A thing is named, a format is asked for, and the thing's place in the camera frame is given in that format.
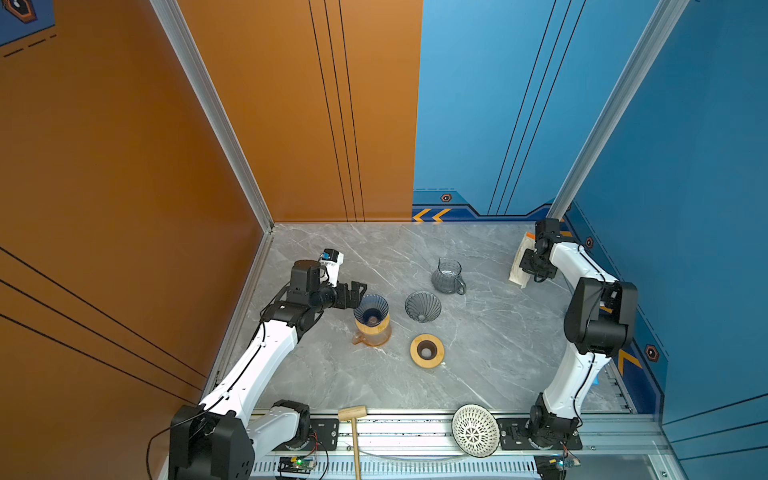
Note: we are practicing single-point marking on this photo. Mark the blue glass dripper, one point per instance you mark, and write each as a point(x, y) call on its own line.
point(371, 301)

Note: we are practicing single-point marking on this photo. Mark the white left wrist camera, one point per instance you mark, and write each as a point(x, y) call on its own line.
point(331, 261)

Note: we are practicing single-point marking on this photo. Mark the coffee filter pack orange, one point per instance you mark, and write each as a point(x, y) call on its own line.
point(517, 275)

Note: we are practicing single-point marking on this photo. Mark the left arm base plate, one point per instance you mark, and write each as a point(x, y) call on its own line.
point(326, 430)

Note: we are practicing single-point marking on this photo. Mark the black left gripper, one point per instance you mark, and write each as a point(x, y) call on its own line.
point(354, 297)

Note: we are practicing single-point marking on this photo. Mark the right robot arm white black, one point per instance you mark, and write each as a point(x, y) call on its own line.
point(599, 322)

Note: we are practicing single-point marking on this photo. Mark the aluminium corner post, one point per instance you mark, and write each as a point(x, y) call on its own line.
point(176, 29)
point(650, 43)

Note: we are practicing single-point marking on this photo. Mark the left green circuit board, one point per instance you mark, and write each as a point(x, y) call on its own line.
point(296, 467)

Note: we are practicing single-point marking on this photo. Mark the right aluminium corner post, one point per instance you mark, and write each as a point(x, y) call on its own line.
point(650, 43)

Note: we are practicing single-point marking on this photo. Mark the grey glass pitcher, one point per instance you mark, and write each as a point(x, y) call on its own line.
point(447, 277)

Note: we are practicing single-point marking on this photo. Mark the grey glass dripper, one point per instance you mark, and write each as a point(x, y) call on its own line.
point(423, 306)

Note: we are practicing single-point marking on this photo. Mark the aluminium front rail frame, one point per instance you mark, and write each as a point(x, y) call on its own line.
point(419, 445)

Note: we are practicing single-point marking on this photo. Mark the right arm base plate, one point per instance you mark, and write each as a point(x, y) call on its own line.
point(515, 435)

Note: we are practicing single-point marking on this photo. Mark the orange glass carafe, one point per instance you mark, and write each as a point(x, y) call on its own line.
point(371, 340)

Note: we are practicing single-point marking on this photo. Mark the right green circuit board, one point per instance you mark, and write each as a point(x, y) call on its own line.
point(555, 467)

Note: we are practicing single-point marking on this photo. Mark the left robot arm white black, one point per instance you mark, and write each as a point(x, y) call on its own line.
point(216, 439)

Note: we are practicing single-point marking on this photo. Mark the wooden mallet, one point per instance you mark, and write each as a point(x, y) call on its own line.
point(352, 415)

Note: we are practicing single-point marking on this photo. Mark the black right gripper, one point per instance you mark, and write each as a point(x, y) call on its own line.
point(526, 266)

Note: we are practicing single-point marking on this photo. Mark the white woven trivet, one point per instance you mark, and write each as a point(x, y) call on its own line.
point(475, 431)

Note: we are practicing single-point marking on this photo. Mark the left aluminium corner post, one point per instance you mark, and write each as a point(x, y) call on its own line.
point(176, 29)

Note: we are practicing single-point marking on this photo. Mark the green circuit board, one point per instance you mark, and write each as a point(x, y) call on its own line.
point(555, 467)
point(296, 467)

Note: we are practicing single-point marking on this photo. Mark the wooden ring holder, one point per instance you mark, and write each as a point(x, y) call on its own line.
point(384, 324)
point(427, 351)

